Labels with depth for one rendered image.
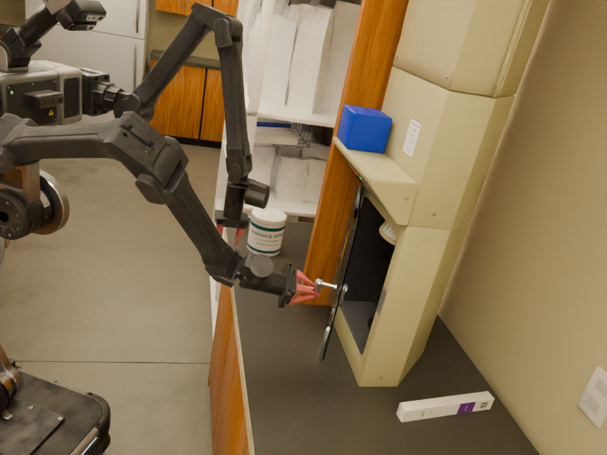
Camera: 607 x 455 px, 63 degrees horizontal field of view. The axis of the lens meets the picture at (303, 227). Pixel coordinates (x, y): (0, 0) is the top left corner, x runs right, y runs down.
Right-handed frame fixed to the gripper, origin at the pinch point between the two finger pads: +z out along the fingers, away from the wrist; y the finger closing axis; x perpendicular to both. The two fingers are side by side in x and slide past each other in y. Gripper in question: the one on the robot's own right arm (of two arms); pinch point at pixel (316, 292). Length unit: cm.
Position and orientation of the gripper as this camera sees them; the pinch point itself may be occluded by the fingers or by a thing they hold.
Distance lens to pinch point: 128.3
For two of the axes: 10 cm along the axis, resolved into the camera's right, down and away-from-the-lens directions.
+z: 9.4, 2.3, 2.5
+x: -3.4, 6.5, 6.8
